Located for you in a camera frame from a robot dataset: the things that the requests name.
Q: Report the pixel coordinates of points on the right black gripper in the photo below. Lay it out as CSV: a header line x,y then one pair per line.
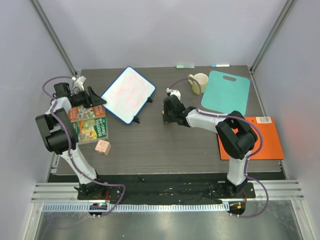
x,y
166,114

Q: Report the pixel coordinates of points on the green treehouse book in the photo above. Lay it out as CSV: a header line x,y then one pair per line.
x,y
91,130

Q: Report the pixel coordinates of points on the orange clipboard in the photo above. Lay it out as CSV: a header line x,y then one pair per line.
x,y
265,140

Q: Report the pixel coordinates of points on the teal cutting board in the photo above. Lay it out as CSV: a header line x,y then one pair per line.
x,y
226,93

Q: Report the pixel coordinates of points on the white slotted cable duct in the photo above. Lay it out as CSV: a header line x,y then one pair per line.
x,y
97,207

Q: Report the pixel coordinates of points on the orange treehouse book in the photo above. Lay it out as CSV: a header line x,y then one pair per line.
x,y
81,113

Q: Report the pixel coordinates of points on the pink cube power adapter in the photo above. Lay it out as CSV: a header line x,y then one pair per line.
x,y
103,147

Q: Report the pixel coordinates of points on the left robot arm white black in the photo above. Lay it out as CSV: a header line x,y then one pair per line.
x,y
59,135

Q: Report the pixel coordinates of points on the blue framed whiteboard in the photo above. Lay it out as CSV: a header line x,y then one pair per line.
x,y
127,95

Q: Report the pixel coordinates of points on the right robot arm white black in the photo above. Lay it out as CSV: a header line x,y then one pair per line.
x,y
236,179

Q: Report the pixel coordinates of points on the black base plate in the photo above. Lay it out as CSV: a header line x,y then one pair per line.
x,y
166,189

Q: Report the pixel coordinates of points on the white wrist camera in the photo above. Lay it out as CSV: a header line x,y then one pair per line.
x,y
173,92
78,82

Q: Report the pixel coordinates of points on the blue white marker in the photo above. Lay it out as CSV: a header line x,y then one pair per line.
x,y
220,65

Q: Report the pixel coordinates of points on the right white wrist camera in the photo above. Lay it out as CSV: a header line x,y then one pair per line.
x,y
173,92

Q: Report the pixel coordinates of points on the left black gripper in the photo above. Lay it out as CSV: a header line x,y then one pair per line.
x,y
95,99

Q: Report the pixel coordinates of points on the pale yellow mug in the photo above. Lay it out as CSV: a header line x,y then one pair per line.
x,y
198,83

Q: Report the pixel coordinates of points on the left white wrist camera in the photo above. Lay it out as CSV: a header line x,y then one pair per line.
x,y
78,82

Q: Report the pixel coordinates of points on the green eraser block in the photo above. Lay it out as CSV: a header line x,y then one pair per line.
x,y
185,66

